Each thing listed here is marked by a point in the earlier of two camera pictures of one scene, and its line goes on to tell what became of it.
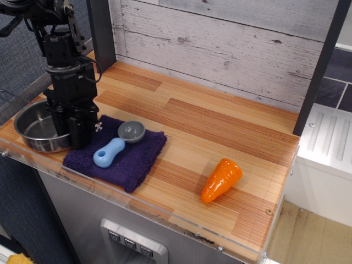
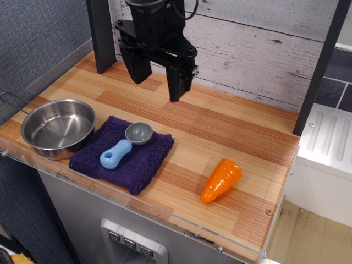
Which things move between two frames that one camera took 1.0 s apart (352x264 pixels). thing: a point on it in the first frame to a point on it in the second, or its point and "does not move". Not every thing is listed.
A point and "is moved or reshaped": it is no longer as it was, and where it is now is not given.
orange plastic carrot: x=226 y=174 does not move
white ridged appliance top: x=326 y=137 does not move
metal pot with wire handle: x=34 y=124 is moved or reshaped
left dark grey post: x=102 y=29 does not move
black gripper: x=72 y=89 to x=157 y=28
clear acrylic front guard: x=128 y=203 does not move
